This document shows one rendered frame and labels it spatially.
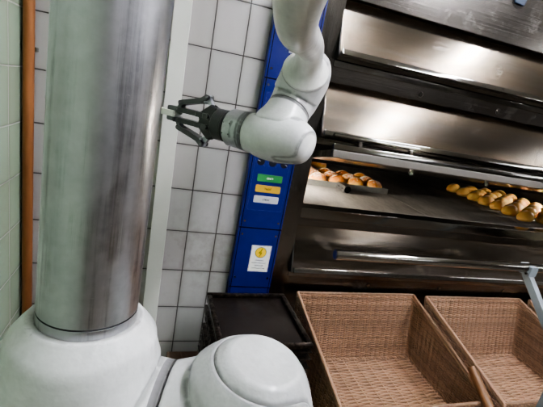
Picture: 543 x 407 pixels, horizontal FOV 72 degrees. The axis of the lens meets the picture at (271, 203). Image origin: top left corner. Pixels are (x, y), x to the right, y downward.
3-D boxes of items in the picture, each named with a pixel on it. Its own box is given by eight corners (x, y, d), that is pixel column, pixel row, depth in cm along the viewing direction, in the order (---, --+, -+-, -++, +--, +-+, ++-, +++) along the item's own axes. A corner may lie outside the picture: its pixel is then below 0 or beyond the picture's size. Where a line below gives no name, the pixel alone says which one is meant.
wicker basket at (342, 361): (280, 348, 153) (294, 288, 145) (397, 345, 170) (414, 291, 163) (329, 460, 109) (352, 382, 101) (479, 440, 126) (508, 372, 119)
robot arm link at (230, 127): (235, 152, 84) (215, 145, 86) (257, 150, 92) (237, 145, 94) (242, 111, 81) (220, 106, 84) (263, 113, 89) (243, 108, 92)
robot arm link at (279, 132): (247, 163, 89) (272, 120, 93) (305, 180, 82) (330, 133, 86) (230, 135, 80) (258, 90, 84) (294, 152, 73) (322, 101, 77)
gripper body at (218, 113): (223, 107, 85) (192, 101, 89) (218, 144, 87) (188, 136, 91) (242, 110, 91) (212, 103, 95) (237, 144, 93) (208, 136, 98)
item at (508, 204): (442, 189, 243) (445, 181, 241) (499, 197, 257) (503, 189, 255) (524, 222, 187) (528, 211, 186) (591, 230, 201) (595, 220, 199)
